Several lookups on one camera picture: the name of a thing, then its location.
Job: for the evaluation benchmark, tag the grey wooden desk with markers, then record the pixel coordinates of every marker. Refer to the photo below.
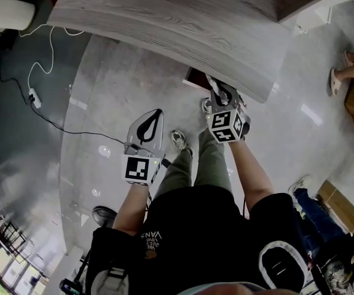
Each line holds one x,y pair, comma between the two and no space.
171,20

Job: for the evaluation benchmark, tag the person's leg green trousers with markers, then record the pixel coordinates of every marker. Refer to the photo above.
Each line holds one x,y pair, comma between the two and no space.
177,174
212,164

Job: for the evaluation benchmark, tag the white power strip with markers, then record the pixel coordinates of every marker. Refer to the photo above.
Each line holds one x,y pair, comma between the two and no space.
35,98

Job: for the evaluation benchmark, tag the person's left grey sneaker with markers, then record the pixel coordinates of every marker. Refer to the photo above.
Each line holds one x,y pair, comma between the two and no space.
180,141

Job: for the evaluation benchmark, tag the person's left leg green trousers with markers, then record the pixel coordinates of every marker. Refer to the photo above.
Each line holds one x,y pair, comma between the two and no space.
177,174

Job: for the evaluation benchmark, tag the beige sandal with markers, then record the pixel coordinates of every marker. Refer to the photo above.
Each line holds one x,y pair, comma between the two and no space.
335,83
348,58

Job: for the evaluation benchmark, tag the white metal table frame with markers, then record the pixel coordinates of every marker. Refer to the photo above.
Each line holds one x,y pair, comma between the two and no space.
318,15

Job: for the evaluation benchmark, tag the flat light wooden box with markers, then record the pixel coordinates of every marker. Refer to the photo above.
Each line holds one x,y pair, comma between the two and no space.
340,206

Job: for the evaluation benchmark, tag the person's left forearm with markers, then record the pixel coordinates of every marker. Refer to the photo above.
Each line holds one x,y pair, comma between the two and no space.
131,207

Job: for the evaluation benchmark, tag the white round pillar base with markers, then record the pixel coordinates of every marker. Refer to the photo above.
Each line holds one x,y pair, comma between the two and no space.
8,12

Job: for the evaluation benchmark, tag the person's black printed shirt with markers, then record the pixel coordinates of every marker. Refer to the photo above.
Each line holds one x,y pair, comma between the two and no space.
195,241

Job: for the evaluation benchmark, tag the dark brown desk drawer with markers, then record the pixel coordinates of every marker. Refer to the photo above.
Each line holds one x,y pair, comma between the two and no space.
197,78

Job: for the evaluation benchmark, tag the person's grey sneaker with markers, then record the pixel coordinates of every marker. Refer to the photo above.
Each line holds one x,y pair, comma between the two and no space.
180,141
206,106

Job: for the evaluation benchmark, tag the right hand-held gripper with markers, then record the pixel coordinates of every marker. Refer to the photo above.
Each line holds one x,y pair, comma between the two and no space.
226,123

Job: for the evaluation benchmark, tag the grey item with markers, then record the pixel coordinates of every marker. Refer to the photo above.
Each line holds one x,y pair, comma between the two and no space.
217,88

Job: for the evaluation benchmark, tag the person's right leg green trousers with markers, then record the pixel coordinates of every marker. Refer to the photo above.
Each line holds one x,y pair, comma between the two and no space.
212,164

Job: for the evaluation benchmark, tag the person's right forearm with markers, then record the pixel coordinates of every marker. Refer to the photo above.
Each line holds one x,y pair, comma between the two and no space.
254,177

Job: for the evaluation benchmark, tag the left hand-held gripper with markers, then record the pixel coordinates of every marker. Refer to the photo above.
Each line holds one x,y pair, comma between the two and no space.
137,167

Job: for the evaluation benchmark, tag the person's right grey sneaker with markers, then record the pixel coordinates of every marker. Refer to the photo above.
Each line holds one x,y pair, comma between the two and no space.
206,106

